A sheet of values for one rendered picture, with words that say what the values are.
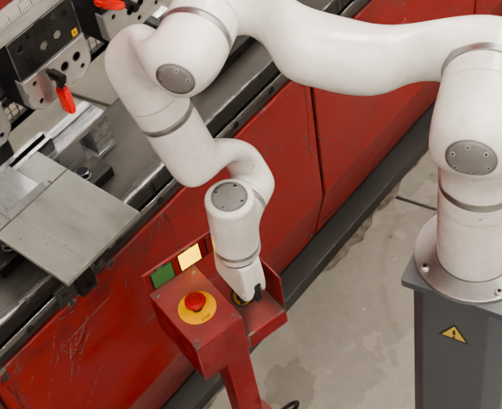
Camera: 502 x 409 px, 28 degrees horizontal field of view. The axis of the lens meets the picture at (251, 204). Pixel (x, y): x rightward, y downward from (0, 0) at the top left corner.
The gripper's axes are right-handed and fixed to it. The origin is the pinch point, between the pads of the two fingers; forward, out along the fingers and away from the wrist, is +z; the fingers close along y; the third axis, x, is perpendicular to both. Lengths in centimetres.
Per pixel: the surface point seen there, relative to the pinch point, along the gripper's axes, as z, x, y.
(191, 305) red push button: -6.9, -11.1, -0.6
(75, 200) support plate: -24.4, -18.6, -21.5
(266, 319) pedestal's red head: 3.0, 0.6, 5.8
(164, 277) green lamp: -5.7, -11.1, -9.5
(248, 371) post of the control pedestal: 24.0, -3.9, 3.0
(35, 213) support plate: -24.1, -25.4, -24.1
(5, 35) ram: -51, -15, -38
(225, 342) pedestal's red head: -0.4, -9.2, 6.2
